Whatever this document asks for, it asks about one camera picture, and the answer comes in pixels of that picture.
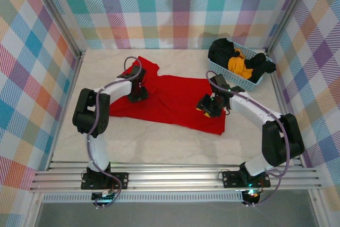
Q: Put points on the red t-shirt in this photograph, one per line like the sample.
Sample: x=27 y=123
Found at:
x=172 y=99

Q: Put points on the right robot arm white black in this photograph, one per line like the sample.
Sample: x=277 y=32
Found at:
x=281 y=144

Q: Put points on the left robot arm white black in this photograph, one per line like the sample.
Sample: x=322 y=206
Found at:
x=101 y=152

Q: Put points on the light blue plastic basket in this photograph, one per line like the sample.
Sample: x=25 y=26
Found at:
x=233 y=78

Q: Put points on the orange t-shirt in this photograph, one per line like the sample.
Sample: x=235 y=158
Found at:
x=236 y=66

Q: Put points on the black t-shirt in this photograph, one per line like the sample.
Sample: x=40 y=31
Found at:
x=261 y=65
x=219 y=51

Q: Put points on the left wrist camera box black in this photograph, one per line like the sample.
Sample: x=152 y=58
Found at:
x=136 y=71

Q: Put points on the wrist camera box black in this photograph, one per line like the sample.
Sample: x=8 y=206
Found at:
x=218 y=81
x=136 y=71

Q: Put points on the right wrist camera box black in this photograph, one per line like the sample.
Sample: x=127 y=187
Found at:
x=218 y=81

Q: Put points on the aluminium side rail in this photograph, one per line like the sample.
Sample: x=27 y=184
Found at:
x=71 y=88
x=281 y=91

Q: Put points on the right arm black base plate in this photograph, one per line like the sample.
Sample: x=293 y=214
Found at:
x=231 y=179

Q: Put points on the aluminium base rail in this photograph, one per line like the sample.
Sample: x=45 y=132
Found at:
x=172 y=179

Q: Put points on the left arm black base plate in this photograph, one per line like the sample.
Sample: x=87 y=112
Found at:
x=120 y=180

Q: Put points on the aluminium frame post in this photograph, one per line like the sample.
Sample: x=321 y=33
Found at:
x=57 y=11
x=287 y=11

